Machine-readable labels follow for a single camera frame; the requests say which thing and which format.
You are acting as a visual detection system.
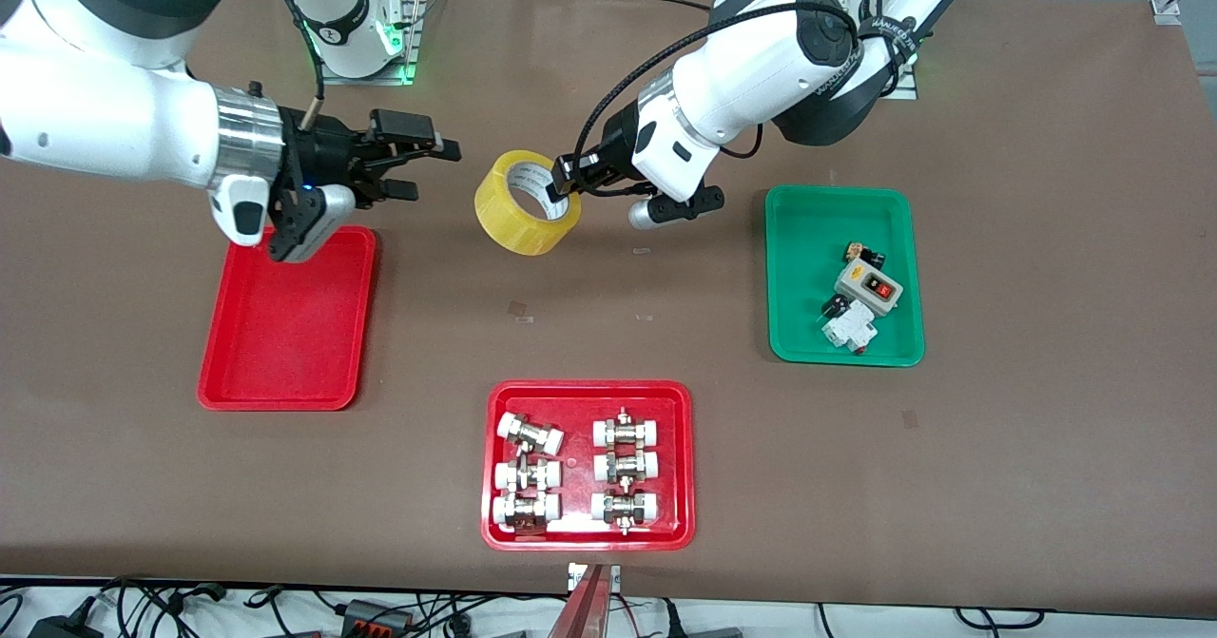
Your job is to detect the yellow packing tape roll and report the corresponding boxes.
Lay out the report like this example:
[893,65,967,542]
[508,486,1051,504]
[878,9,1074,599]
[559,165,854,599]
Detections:
[473,149,583,258]

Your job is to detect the narrow red plastic tray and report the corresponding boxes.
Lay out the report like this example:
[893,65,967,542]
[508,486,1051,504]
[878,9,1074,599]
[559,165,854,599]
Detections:
[197,225,378,413]

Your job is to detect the wide red plastic tray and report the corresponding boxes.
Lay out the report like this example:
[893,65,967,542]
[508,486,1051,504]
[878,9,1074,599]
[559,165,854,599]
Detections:
[480,379,697,552]

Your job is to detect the green plastic tray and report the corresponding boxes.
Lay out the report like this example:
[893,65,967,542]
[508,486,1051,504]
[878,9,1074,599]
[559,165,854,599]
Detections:
[764,184,926,369]

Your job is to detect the white capped metal pipe fitting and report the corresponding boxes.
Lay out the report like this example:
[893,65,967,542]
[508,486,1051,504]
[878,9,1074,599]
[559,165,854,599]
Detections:
[589,489,661,535]
[492,492,562,532]
[592,448,661,485]
[497,412,566,456]
[493,457,563,493]
[592,410,663,450]

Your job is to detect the white circuit breaker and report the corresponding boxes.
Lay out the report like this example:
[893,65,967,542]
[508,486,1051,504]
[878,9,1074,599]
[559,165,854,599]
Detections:
[821,299,879,357]

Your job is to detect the small silver plate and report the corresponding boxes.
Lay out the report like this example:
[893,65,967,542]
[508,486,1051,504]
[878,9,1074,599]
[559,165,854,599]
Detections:
[568,562,622,593]

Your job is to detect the reddish metal bar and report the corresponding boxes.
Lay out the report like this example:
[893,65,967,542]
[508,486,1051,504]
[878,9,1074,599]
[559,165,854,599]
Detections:
[547,564,611,638]

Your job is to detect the black and orange power strip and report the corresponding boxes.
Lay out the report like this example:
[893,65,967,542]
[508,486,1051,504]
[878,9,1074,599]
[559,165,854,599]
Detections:
[340,599,412,635]

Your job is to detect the black power adapter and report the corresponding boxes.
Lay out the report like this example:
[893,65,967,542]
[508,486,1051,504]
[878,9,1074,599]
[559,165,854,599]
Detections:
[27,609,104,638]

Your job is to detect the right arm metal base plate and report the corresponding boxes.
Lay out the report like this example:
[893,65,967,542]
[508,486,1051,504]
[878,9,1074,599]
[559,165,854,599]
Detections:
[317,0,426,87]

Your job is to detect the grey on-off switch box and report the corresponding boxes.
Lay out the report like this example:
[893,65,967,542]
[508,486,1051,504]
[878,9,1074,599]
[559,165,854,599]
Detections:
[834,260,902,318]

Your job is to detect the black floor cable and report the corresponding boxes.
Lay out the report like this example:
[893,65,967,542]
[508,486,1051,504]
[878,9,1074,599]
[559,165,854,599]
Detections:
[954,607,1047,631]
[95,576,229,620]

